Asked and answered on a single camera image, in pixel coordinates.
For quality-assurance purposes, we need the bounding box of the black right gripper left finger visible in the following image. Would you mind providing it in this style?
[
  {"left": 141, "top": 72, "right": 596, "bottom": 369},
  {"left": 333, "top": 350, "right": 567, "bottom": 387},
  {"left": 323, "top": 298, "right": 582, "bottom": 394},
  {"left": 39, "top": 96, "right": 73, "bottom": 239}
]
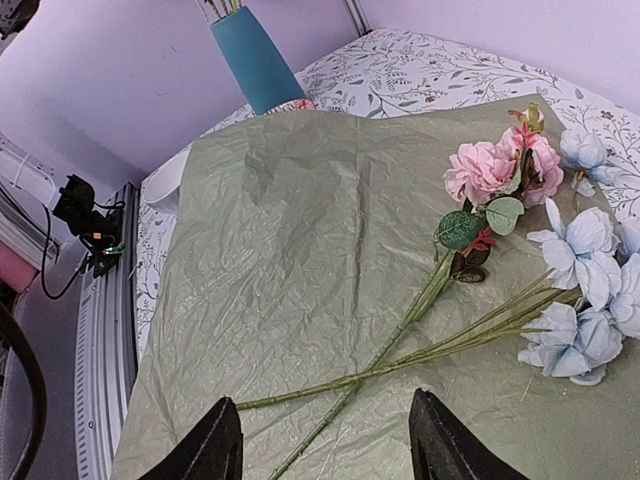
[{"left": 140, "top": 397, "right": 243, "bottom": 480}]

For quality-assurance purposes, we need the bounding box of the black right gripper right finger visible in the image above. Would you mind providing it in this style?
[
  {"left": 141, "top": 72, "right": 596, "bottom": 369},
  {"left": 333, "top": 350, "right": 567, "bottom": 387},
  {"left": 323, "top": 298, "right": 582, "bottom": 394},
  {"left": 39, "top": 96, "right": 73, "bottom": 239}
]
[{"left": 409, "top": 389, "right": 526, "bottom": 480}]

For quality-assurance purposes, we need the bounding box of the blue hydrangea stem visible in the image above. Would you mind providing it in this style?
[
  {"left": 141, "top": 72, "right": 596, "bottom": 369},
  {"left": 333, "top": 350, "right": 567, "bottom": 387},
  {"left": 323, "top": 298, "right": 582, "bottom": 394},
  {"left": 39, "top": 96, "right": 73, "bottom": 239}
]
[{"left": 234, "top": 124, "right": 640, "bottom": 414}]

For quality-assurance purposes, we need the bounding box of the green tissue paper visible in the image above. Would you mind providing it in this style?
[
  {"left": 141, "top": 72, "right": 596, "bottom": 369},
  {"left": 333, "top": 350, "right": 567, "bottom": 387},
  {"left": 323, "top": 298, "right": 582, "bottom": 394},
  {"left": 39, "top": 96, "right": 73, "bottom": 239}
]
[{"left": 112, "top": 97, "right": 639, "bottom": 479}]

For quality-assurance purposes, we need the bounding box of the teal cylindrical vase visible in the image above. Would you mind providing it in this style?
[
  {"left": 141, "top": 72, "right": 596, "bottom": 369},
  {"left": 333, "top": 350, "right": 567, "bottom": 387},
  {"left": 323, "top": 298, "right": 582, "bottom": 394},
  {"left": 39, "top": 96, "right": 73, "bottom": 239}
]
[{"left": 210, "top": 6, "right": 306, "bottom": 116}]

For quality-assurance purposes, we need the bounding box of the white bowl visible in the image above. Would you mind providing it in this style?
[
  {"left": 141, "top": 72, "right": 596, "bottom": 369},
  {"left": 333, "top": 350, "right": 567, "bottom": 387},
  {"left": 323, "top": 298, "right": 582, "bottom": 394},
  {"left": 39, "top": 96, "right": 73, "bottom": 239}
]
[{"left": 142, "top": 151, "right": 189, "bottom": 215}]

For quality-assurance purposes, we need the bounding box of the pink foam roll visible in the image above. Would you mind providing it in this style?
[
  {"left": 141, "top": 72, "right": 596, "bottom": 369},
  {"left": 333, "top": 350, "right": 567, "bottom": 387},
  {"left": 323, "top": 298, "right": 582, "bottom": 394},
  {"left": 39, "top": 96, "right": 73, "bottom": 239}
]
[{"left": 0, "top": 242, "right": 37, "bottom": 294}]

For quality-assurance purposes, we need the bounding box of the pink rose stem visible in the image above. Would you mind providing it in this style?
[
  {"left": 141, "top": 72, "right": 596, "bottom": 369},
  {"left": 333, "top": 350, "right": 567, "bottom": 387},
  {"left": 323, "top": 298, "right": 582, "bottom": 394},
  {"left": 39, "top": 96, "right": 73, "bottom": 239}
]
[{"left": 272, "top": 102, "right": 563, "bottom": 479}]

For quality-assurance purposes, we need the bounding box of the floral patterned table mat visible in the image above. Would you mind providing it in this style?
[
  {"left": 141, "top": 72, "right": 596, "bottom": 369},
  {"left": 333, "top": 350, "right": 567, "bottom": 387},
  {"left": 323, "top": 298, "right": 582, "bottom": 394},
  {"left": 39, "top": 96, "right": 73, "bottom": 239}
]
[{"left": 134, "top": 27, "right": 640, "bottom": 351}]

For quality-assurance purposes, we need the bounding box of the aluminium front rail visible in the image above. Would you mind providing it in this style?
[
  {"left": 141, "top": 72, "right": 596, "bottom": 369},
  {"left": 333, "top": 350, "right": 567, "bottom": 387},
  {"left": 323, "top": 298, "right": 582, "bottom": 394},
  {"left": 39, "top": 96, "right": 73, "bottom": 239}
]
[{"left": 74, "top": 184, "right": 139, "bottom": 479}]

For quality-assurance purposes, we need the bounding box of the black right camera cable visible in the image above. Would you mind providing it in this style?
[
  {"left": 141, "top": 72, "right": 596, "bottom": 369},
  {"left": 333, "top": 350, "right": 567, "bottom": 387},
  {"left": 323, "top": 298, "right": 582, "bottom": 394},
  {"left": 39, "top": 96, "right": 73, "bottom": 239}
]
[{"left": 0, "top": 299, "right": 49, "bottom": 480}]

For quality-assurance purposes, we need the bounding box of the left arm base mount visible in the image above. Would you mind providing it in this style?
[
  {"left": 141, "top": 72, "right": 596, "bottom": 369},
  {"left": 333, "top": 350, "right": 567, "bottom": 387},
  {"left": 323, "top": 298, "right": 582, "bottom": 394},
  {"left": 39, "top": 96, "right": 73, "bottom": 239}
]
[{"left": 53, "top": 174, "right": 126, "bottom": 278}]

